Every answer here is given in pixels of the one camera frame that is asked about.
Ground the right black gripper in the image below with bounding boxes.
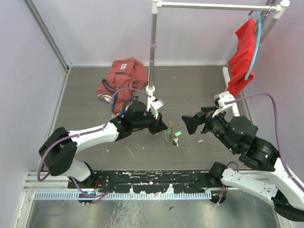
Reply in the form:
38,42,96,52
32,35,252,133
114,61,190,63
180,104,237,152

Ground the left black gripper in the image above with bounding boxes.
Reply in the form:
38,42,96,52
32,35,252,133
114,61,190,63
132,109,168,135

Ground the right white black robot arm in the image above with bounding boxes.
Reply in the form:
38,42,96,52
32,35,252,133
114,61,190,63
182,107,304,222

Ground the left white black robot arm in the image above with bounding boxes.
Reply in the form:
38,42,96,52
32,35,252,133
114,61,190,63
38,98,167,188

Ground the rust red t-shirt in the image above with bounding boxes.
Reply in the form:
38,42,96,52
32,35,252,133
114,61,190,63
97,58,148,113

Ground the bright red shirt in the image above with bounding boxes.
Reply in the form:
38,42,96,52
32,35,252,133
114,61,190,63
227,19,256,97

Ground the light blue clothes hanger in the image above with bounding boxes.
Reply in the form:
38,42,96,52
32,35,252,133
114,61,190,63
244,10,263,80

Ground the white metal clothes rack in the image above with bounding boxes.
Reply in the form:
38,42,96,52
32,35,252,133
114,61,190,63
144,0,290,117

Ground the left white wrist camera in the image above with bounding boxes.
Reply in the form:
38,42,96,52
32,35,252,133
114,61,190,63
147,95,165,119

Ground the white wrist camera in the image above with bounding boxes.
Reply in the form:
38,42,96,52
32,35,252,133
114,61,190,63
212,91,236,118
147,95,165,119

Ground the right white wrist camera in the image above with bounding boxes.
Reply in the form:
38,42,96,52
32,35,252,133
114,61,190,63
212,91,236,118

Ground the black mounting base plate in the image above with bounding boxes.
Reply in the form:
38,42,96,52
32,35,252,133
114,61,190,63
79,170,222,194

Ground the grey slotted cable duct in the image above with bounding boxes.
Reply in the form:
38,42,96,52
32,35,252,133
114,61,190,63
33,190,212,200

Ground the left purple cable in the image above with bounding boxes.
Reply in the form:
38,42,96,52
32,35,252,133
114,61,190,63
38,87,152,205

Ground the aluminium frame post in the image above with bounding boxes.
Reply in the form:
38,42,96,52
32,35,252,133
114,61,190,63
24,0,73,71

